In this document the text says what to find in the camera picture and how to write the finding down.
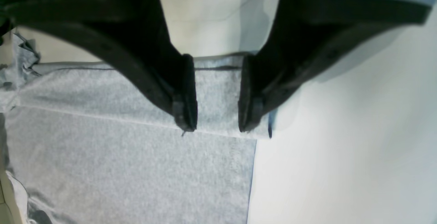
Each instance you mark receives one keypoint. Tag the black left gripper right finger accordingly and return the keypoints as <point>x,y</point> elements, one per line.
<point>306,38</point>

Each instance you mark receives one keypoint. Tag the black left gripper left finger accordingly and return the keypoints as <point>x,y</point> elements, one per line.
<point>129,35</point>

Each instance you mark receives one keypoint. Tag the grey T-shirt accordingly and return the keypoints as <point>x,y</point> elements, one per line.
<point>81,145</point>

